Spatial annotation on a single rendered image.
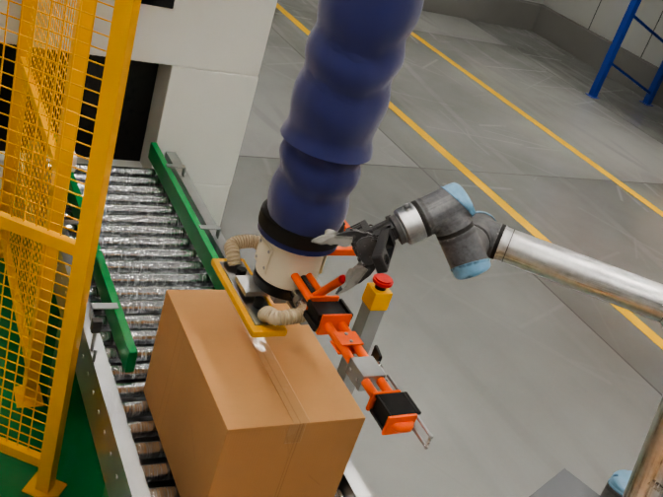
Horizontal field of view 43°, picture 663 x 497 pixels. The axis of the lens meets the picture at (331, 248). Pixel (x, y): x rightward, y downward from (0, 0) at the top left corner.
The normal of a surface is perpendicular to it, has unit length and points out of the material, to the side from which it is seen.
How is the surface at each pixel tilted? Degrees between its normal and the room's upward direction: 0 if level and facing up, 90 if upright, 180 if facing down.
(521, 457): 0
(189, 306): 0
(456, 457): 0
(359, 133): 99
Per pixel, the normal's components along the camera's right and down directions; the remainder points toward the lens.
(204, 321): 0.28, -0.84
